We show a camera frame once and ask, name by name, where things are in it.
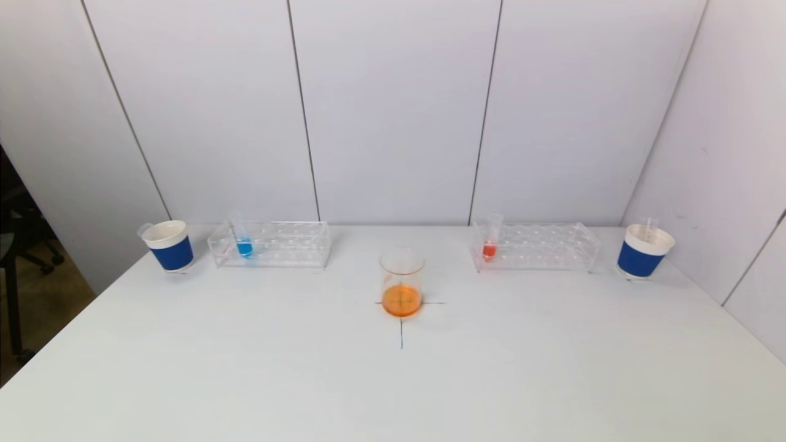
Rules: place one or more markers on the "clear glass beaker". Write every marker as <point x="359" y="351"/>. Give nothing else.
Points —
<point x="402" y="301"/>

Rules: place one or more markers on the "blue white paper cup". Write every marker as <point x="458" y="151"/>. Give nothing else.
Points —
<point x="640" y="261"/>
<point x="173" y="253"/>

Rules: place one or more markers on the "black metal stand leg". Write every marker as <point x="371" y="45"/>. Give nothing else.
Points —
<point x="12" y="294"/>

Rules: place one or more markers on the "test tube with red pigment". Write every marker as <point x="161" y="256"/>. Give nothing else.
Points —
<point x="489" y="250"/>
<point x="145" y="229"/>

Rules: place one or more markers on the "test tube with blue pigment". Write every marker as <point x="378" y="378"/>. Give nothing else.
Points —
<point x="244" y="248"/>

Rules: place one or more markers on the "clear acrylic test tube rack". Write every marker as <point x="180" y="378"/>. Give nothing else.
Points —
<point x="540" y="252"/>
<point x="288" y="252"/>

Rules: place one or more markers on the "test tube with yellow pigment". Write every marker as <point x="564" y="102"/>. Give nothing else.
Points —
<point x="650" y="226"/>

